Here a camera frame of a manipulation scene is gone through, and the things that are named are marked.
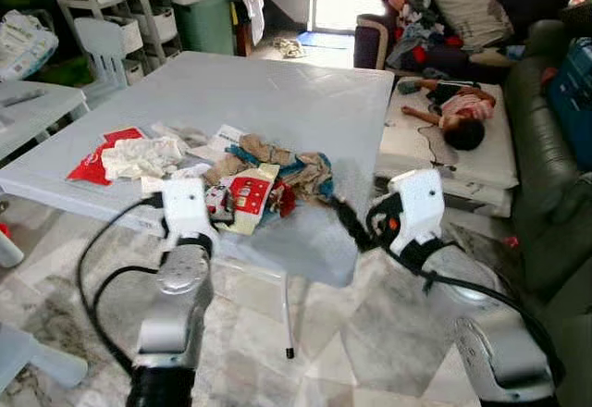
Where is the red and white carton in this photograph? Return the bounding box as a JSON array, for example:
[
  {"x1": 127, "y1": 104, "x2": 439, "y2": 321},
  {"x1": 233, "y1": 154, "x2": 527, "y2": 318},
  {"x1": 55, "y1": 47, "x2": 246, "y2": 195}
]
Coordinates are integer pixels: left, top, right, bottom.
[{"x1": 220, "y1": 164, "x2": 280, "y2": 235}]

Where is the crumpled beige cloth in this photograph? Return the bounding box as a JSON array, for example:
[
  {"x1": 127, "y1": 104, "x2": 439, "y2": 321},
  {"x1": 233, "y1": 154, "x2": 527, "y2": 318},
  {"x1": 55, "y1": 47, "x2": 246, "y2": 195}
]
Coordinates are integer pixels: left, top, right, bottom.
[{"x1": 273, "y1": 37, "x2": 307, "y2": 60}]

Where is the sleeping child in pink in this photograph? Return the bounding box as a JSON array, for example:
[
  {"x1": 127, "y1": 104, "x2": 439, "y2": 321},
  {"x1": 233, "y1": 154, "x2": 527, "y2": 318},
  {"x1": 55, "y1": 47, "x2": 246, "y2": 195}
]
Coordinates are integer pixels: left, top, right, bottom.
[{"x1": 400, "y1": 77, "x2": 499, "y2": 152}]

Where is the green plastic bin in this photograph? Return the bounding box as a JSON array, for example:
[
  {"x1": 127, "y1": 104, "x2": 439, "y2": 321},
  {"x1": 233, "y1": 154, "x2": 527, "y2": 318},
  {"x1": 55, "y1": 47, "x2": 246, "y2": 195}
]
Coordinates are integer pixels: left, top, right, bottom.
[{"x1": 176, "y1": 0, "x2": 243, "y2": 56}]

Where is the white crumpled cloth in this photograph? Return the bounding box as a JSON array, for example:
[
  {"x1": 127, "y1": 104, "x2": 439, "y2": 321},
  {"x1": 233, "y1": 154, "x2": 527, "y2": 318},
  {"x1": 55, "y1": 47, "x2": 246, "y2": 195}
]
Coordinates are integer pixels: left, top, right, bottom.
[{"x1": 100, "y1": 136, "x2": 188, "y2": 182}]

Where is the white floor mattress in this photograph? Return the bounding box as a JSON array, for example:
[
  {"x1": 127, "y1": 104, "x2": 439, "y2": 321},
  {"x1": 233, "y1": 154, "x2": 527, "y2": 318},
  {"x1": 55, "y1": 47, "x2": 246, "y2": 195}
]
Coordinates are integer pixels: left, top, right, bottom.
[{"x1": 376, "y1": 81, "x2": 521, "y2": 216}]

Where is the blue hard suitcase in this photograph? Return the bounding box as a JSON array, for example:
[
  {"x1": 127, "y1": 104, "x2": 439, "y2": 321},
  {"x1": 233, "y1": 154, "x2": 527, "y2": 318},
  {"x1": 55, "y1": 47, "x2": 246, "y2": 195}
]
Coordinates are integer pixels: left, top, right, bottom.
[{"x1": 544, "y1": 37, "x2": 592, "y2": 175}]

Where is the heap of mixed clothes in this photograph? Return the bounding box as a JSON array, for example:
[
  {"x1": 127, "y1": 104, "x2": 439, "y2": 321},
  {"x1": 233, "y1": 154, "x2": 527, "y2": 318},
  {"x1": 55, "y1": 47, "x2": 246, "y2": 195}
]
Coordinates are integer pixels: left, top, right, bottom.
[{"x1": 379, "y1": 0, "x2": 459, "y2": 70}]

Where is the beige pillow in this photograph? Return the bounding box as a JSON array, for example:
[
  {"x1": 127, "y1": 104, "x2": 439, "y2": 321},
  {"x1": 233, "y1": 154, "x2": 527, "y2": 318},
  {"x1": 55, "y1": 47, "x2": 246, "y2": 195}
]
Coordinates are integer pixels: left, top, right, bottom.
[{"x1": 428, "y1": 0, "x2": 515, "y2": 50}]

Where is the white printed plastic pack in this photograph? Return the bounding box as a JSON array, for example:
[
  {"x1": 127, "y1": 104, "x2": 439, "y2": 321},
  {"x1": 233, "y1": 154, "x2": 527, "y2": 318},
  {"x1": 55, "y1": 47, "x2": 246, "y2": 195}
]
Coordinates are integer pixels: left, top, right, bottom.
[{"x1": 0, "y1": 9, "x2": 59, "y2": 82}]

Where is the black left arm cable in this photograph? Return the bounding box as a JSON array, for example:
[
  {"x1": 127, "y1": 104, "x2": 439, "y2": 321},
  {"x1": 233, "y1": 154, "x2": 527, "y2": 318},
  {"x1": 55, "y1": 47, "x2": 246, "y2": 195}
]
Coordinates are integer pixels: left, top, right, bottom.
[{"x1": 76, "y1": 194, "x2": 167, "y2": 376}]

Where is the white plastic chair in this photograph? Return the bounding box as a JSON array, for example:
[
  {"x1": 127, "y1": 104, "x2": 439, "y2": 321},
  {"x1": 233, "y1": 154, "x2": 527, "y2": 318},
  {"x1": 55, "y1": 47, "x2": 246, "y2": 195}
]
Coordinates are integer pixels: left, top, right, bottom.
[{"x1": 72, "y1": 16, "x2": 132, "y2": 105}]

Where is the large white folding table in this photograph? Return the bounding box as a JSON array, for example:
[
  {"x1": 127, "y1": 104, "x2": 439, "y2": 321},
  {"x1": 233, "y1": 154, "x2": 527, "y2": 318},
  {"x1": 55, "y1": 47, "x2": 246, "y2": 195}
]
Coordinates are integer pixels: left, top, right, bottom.
[{"x1": 0, "y1": 51, "x2": 397, "y2": 360}]

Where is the pale blue plastic stool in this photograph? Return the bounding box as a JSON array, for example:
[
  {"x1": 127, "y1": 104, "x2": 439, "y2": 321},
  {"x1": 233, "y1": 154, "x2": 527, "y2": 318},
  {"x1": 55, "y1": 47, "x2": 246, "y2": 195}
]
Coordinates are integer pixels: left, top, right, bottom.
[{"x1": 0, "y1": 322, "x2": 90, "y2": 394}]

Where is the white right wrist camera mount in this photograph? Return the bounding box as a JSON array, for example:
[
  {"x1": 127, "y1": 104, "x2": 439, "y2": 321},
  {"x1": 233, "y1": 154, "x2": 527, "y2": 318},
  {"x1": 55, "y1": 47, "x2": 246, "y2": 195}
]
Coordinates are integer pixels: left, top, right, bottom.
[{"x1": 388, "y1": 168, "x2": 448, "y2": 253}]

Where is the blue door mat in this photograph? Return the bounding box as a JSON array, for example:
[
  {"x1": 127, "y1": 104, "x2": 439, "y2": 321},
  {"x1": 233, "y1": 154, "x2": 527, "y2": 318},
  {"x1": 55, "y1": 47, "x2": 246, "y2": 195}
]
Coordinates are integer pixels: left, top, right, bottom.
[{"x1": 296, "y1": 31, "x2": 355, "y2": 51}]

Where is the brown and blue cloth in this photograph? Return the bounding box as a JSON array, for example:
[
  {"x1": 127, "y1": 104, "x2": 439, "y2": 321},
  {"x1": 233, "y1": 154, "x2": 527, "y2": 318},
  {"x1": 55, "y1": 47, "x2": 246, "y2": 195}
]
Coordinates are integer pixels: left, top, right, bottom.
[{"x1": 202, "y1": 133, "x2": 336, "y2": 209}]

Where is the green leather sofa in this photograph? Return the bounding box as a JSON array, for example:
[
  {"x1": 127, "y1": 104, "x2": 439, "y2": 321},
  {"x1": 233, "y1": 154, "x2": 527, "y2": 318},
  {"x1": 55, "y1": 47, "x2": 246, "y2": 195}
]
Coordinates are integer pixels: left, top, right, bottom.
[{"x1": 504, "y1": 5, "x2": 592, "y2": 407}]

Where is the white paper sheet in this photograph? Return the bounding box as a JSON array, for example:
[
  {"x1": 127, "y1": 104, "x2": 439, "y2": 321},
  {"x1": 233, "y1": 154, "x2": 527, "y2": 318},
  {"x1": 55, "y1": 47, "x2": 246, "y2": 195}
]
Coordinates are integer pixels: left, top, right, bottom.
[{"x1": 190, "y1": 125, "x2": 246, "y2": 163}]

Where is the red paper packet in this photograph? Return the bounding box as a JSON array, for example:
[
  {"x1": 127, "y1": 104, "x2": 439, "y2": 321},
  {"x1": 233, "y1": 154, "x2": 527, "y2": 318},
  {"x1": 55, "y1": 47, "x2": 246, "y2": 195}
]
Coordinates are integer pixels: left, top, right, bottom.
[{"x1": 67, "y1": 127, "x2": 149, "y2": 186}]

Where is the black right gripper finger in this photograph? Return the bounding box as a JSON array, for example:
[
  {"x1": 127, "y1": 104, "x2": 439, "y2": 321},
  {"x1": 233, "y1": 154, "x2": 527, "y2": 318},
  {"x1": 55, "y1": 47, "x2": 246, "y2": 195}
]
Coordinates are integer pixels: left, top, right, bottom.
[
  {"x1": 333, "y1": 207, "x2": 373, "y2": 246},
  {"x1": 327, "y1": 194, "x2": 371, "y2": 228}
]

